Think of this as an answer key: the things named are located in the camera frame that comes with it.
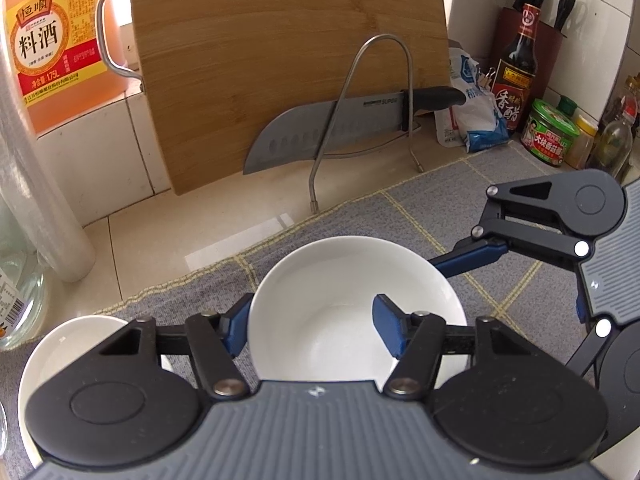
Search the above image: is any dark vinegar bottle red label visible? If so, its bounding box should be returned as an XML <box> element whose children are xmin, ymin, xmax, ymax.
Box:
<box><xmin>491</xmin><ymin>3</ymin><xmax>540</xmax><ymax>131</ymax></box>

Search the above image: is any white blue salt bag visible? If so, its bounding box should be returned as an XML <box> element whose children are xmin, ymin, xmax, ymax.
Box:
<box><xmin>434</xmin><ymin>44</ymin><xmax>509</xmax><ymax>153</ymax></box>

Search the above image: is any white bowl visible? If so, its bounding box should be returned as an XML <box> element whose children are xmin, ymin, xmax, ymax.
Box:
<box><xmin>24</xmin><ymin>316</ymin><xmax>198</xmax><ymax>471</ymax></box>
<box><xmin>247</xmin><ymin>236</ymin><xmax>466</xmax><ymax>386</ymax></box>

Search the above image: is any dark red utensil holder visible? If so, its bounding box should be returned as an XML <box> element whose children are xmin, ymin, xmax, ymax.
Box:
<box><xmin>486</xmin><ymin>8</ymin><xmax>565</xmax><ymax>106</ymax></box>

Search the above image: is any large glass jar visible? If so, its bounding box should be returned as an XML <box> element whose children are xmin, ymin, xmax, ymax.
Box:
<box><xmin>0</xmin><ymin>200</ymin><xmax>47</xmax><ymax>351</ymax></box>

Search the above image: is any yellow lid spice jar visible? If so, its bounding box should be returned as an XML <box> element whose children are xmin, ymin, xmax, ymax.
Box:
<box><xmin>564</xmin><ymin>113</ymin><xmax>598</xmax><ymax>169</ymax></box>

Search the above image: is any metal wire board rack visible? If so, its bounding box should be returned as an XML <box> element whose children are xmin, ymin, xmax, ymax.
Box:
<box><xmin>308</xmin><ymin>34</ymin><xmax>424</xmax><ymax>214</ymax></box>

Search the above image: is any green lid sauce jar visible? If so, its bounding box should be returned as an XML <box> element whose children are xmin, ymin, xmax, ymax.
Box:
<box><xmin>521</xmin><ymin>99</ymin><xmax>579</xmax><ymax>167</ymax></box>

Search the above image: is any bamboo cutting board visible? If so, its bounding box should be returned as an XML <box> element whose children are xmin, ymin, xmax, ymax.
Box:
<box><xmin>131</xmin><ymin>0</ymin><xmax>448</xmax><ymax>194</ymax></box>

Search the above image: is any clear glass pepper bottle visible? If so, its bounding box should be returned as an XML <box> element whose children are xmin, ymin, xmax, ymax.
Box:
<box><xmin>586</xmin><ymin>110</ymin><xmax>634</xmax><ymax>179</ymax></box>

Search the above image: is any grey kitchen knife black handle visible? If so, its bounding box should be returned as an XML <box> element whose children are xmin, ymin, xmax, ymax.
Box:
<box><xmin>243</xmin><ymin>86</ymin><xmax>466</xmax><ymax>174</ymax></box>

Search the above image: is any orange cooking wine jug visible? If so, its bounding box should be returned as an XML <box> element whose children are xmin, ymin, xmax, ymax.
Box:
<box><xmin>6</xmin><ymin>0</ymin><xmax>129</xmax><ymax>136</ymax></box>

